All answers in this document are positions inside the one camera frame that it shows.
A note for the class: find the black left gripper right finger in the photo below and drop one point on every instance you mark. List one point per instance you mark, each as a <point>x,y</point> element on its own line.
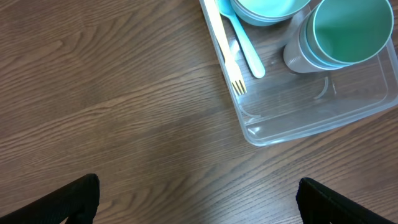
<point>319,204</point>

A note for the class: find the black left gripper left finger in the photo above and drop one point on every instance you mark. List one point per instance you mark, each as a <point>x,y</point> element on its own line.
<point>76,202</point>

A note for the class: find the pink plastic cup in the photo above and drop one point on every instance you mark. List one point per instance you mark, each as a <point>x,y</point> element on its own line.
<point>294,57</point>

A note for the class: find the blue plastic cup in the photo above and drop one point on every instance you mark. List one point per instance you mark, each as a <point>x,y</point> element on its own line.
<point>308,52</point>

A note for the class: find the green plastic cup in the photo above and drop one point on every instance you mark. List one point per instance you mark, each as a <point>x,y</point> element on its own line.
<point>347,32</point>

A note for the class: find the green plastic bowl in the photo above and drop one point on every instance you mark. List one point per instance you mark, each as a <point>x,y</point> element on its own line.
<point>267,12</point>

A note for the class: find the light blue plastic fork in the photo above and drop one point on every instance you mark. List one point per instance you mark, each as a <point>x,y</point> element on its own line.
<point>250,54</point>

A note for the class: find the yellow plastic fork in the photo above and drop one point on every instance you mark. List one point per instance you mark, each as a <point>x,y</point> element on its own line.
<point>232,68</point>

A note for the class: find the clear plastic container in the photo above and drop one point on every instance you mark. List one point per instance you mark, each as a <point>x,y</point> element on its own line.
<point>285,105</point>

